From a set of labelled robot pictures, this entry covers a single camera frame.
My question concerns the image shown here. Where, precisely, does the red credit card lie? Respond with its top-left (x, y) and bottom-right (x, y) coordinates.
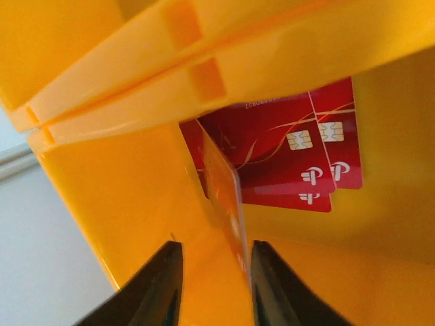
top-left (195, 120), bottom-right (252, 293)
top-left (198, 93), bottom-right (336, 193)
top-left (309, 77), bottom-right (363, 189)
top-left (241, 188), bottom-right (332, 213)

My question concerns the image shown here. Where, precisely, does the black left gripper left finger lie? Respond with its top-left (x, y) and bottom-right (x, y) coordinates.
top-left (76, 241), bottom-right (184, 326)

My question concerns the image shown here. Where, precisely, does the yellow bin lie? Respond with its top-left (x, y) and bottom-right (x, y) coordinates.
top-left (1, 1), bottom-right (434, 132)
top-left (37, 48), bottom-right (434, 325)

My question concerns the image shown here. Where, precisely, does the yellow bin far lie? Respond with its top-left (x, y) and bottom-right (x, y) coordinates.
top-left (1, 1), bottom-right (434, 132)

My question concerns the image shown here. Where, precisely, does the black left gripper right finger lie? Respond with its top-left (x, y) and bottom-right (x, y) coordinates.
top-left (251, 240), bottom-right (350, 325)

